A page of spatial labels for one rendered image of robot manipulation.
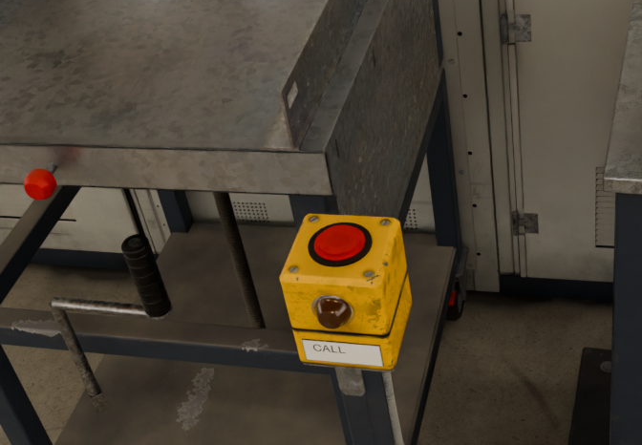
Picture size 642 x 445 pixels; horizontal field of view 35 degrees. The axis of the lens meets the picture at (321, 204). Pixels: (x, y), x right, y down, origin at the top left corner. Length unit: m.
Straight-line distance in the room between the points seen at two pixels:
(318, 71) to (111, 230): 1.18
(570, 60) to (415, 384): 0.57
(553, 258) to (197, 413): 0.71
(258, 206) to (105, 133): 0.94
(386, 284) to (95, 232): 1.48
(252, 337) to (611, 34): 0.74
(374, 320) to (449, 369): 1.12
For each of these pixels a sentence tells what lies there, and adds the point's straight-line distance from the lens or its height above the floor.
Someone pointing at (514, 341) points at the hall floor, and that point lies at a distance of 1.92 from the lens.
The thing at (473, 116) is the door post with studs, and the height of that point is 0.42.
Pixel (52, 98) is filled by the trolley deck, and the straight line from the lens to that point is 1.18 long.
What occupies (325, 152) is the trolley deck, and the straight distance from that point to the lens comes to 0.97.
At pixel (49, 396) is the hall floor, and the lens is 2.06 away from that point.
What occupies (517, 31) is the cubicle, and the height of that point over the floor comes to 0.60.
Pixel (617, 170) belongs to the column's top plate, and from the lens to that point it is 1.08.
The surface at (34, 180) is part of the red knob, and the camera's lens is 1.08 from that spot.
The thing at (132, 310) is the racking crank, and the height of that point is 0.63.
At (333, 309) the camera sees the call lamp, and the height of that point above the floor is 0.88.
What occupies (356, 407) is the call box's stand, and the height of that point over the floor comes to 0.73.
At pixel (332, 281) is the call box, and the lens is 0.75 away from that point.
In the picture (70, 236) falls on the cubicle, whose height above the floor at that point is 0.11.
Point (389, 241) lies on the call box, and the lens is 0.78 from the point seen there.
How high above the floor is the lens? 1.41
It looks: 38 degrees down
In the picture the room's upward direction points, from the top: 12 degrees counter-clockwise
